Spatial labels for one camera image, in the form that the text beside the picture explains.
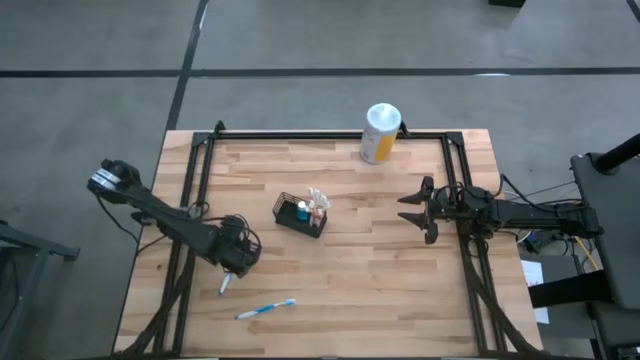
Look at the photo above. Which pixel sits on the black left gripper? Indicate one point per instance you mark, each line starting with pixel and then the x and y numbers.
pixel 240 250

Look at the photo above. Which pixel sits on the black box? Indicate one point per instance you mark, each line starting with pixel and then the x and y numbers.
pixel 507 3

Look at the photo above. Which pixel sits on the blue and white toothbrush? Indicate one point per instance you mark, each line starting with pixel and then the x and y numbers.
pixel 225 285
pixel 265 309

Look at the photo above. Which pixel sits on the white paper sheet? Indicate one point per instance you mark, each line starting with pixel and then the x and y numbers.
pixel 534 274

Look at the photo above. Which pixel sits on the blue power strip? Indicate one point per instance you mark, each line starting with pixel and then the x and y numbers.
pixel 532 242

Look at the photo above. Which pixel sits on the white wipes canister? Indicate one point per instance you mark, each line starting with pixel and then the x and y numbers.
pixel 382 132

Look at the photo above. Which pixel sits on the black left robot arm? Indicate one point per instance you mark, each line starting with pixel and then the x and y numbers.
pixel 160 215

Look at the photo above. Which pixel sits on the grey metal stand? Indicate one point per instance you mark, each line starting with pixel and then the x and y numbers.
pixel 30 245

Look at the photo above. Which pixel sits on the black pole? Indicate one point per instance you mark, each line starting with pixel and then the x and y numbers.
pixel 617 155

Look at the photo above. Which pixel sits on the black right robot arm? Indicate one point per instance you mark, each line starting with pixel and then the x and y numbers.
pixel 545 215

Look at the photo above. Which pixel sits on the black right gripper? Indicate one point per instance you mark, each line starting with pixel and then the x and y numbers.
pixel 465 207

